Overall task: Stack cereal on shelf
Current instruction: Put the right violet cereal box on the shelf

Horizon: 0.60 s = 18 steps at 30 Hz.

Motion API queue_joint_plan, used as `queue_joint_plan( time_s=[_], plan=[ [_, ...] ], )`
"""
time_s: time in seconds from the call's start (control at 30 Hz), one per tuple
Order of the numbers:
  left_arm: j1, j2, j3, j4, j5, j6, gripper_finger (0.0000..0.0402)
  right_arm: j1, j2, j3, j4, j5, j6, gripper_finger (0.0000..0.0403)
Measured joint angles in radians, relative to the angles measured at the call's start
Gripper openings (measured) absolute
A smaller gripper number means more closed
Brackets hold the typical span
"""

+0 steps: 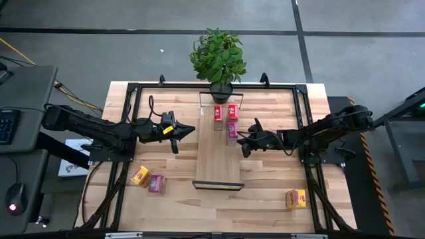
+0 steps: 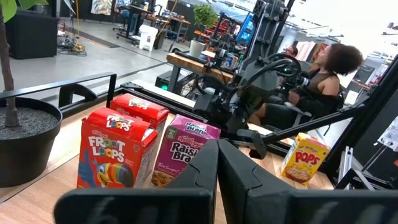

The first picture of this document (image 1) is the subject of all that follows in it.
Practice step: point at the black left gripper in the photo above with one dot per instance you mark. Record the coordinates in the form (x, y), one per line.
(159, 132)

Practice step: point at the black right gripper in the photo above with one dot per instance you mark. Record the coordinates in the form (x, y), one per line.
(269, 139)

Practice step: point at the pink cereal box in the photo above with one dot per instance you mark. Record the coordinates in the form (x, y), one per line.
(232, 131)
(156, 183)

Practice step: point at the red Froot Loops cereal box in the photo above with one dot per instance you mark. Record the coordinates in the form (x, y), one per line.
(233, 113)
(218, 114)

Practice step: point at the yellow cereal box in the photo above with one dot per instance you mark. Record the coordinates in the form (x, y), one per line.
(140, 175)
(295, 199)

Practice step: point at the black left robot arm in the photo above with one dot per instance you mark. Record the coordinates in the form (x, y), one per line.
(83, 124)

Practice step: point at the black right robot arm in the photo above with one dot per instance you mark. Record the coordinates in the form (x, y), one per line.
(318, 131)

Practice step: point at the yellow tag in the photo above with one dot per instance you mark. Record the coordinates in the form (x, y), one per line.
(168, 129)

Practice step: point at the black table clamp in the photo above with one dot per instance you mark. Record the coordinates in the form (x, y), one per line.
(161, 80)
(264, 79)

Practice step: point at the black plant pot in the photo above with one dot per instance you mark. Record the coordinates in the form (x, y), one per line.
(220, 94)

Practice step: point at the green leafy plant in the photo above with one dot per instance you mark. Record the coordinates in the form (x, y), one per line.
(217, 56)

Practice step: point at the white printed box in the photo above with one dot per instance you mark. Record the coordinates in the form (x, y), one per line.
(74, 173)

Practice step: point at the black desk support beam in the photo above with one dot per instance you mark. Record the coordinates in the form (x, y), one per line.
(59, 151)

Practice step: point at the black mat with hazard stripe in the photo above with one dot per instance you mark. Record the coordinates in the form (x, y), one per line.
(367, 199)

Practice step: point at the grey desk with mouse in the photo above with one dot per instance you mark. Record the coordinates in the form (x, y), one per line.
(33, 166)

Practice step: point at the grey desk with keyboard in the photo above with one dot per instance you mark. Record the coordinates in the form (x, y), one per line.
(30, 96)

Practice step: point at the grey metal stand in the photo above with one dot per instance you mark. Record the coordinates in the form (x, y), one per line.
(398, 149)

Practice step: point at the chrome desk caster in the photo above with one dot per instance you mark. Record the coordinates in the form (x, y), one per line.
(43, 220)

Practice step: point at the black keyboard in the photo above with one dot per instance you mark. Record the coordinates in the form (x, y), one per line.
(8, 127)

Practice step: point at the black computer mouse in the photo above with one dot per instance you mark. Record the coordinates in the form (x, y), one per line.
(16, 196)

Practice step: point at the black device with green light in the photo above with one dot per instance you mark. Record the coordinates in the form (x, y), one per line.
(421, 108)

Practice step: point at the black desk device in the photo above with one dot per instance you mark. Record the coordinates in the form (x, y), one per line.
(4, 76)

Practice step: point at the black aluminium rig frame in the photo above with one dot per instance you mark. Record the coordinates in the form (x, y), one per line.
(166, 86)

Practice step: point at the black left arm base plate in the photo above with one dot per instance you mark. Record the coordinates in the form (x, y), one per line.
(99, 156)

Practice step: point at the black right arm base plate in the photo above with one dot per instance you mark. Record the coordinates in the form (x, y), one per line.
(328, 158)

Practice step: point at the silver metal bracket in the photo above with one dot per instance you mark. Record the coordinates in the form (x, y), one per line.
(123, 235)
(308, 236)

